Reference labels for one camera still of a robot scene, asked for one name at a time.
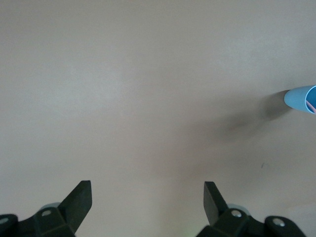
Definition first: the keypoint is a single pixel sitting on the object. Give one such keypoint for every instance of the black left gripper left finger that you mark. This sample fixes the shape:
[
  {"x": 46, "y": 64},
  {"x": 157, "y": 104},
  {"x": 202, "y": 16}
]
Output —
[{"x": 74, "y": 205}]

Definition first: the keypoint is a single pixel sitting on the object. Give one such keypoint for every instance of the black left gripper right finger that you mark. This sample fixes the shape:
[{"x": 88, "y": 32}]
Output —
[{"x": 214, "y": 207}]

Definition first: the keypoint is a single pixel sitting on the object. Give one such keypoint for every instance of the pink chopstick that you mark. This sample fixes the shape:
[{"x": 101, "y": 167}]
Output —
[{"x": 310, "y": 105}]

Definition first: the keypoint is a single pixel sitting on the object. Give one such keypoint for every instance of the blue cup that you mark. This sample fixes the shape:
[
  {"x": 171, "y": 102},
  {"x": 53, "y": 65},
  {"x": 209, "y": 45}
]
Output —
[{"x": 296, "y": 98}]

